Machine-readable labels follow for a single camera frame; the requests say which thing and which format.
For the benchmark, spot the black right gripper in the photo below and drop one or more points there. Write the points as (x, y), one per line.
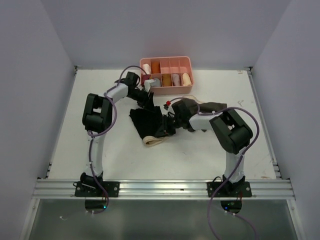
(165, 128)

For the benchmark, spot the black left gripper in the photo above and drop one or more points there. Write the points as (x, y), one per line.
(147, 102)

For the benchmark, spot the black underwear beige waistband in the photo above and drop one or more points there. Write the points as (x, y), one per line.
(147, 123)

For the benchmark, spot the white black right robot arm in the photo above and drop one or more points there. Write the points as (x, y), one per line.
(232, 132)

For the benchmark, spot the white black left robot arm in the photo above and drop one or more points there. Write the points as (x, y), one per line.
(100, 115)

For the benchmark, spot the grey rolled underwear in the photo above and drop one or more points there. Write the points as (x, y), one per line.
(157, 82)

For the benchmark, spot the maroon rolled underwear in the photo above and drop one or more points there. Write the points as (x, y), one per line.
(144, 78)

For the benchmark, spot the mustard brown rolled underwear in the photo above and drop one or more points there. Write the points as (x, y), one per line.
(166, 80)

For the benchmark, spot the pale pink rolled underwear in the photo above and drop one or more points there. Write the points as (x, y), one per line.
(176, 79)

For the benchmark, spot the olive green underwear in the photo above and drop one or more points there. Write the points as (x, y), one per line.
(186, 113)

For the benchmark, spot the white pink rolled underwear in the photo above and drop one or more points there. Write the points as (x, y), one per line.
(147, 68)

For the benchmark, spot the orange rolled underwear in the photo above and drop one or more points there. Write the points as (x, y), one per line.
(155, 67)

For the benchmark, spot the peach rolled underwear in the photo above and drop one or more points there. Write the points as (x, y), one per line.
(186, 80)

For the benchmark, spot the pink divided storage box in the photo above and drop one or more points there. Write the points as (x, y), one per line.
(171, 64)

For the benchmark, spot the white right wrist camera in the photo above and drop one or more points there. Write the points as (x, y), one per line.
(168, 107)

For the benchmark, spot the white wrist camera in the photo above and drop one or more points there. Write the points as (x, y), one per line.
(148, 84)
(168, 107)

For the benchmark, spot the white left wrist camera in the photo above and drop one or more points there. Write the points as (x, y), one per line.
(148, 84)

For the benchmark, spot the aluminium frame rail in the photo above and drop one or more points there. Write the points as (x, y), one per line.
(272, 189)

